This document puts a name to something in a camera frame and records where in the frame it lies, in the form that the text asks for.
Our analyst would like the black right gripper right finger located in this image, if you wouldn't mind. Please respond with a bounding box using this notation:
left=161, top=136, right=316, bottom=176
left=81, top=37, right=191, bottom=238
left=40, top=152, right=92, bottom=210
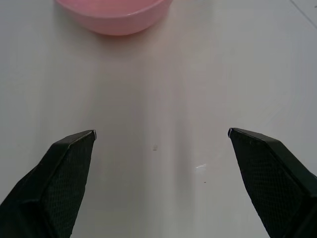
left=227, top=127, right=317, bottom=238

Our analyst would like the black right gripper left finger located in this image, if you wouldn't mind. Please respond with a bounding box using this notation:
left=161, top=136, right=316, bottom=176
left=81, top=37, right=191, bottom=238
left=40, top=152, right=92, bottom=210
left=0, top=129, right=98, bottom=238

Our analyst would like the pink plastic bowl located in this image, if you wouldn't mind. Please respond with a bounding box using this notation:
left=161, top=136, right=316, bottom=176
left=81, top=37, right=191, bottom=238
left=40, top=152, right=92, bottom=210
left=53, top=0, right=174, bottom=36

